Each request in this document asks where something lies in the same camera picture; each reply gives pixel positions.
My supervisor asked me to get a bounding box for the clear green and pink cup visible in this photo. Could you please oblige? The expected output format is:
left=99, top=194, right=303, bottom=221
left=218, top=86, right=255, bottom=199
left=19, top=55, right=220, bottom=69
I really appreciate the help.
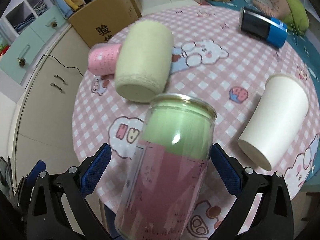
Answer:
left=114, top=93, right=216, bottom=239

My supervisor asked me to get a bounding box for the white paper cup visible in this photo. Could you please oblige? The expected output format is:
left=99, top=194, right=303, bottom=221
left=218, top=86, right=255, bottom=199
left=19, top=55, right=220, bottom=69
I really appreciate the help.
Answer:
left=238, top=74, right=310, bottom=171

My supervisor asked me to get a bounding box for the black and blue cup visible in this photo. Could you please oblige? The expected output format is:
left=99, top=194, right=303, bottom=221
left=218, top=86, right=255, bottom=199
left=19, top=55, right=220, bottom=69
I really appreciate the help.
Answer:
left=239, top=7, right=287, bottom=49

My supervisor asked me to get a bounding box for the cream fuzzy cup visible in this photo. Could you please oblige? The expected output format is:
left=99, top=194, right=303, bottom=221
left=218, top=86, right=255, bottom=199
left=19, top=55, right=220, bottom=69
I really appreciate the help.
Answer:
left=114, top=20, right=174, bottom=103

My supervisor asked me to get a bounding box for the white low cabinet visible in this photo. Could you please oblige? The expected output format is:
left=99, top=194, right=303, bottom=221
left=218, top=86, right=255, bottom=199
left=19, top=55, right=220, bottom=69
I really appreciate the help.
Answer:
left=14, top=27, right=89, bottom=181

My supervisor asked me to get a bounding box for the teal patterned bed mattress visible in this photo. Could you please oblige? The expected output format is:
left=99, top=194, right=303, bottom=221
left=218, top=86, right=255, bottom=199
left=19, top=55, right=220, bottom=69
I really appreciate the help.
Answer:
left=203, top=0, right=319, bottom=86

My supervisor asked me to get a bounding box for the white and teal shelf unit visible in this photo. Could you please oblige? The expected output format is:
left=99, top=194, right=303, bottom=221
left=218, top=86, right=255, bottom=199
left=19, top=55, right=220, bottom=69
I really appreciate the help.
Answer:
left=1, top=0, right=66, bottom=85

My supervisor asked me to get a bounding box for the large cardboard box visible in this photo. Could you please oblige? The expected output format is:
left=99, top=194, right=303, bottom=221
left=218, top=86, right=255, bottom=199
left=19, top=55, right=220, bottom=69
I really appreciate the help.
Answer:
left=68, top=0, right=138, bottom=47

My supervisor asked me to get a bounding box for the pink and green pillow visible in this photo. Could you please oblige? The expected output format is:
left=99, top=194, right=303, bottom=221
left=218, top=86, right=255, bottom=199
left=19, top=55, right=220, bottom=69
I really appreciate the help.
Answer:
left=252, top=0, right=310, bottom=35

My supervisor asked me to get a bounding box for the small cardboard box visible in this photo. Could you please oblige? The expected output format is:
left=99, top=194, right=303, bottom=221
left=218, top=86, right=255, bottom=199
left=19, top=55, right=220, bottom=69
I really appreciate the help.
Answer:
left=130, top=0, right=142, bottom=18

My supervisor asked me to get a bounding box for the black power cable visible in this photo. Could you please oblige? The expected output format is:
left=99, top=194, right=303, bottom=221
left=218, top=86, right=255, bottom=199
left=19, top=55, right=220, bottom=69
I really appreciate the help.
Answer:
left=37, top=54, right=86, bottom=77

